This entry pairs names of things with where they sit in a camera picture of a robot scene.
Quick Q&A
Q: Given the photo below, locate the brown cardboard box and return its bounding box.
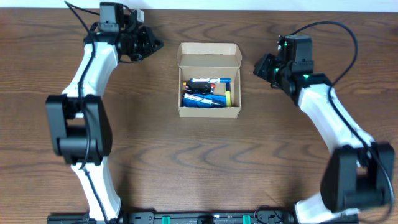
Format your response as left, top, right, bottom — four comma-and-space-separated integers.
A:
177, 42, 242, 118

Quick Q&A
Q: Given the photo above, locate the blue and white marker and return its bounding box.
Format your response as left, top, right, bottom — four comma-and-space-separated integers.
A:
190, 78, 232, 83

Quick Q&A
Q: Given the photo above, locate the yellow highlighter with dark cap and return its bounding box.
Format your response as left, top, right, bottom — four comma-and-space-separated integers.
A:
226, 90, 231, 107

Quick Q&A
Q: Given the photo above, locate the black tape dispenser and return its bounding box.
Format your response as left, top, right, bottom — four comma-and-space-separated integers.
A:
182, 82, 213, 95

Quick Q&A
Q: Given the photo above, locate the black and white marker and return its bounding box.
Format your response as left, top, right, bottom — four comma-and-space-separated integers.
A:
183, 93, 224, 108

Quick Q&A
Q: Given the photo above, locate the blue plastic case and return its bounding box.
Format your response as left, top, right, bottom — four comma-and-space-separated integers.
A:
182, 94, 226, 108

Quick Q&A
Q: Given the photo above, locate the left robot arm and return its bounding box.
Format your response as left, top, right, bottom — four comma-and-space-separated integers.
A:
45, 2, 164, 223

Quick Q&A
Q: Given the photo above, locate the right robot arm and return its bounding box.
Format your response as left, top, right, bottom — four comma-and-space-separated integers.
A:
253, 35, 394, 223

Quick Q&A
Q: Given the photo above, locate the right green clamp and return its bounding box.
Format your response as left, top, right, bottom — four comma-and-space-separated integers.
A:
242, 215, 251, 224

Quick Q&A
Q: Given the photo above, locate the green clamp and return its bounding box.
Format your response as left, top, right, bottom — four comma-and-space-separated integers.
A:
162, 216, 171, 224
242, 215, 251, 224

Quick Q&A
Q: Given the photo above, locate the left green clamp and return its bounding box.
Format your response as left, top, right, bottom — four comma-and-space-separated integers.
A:
162, 216, 171, 224

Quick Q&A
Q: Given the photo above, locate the right black cable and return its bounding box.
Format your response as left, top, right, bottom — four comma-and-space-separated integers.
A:
289, 21, 396, 218

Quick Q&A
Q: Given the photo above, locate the black cable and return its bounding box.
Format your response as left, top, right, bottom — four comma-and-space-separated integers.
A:
63, 0, 134, 224
289, 21, 396, 218

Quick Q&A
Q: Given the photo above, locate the left black cable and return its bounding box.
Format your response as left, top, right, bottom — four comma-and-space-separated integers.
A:
63, 0, 134, 224

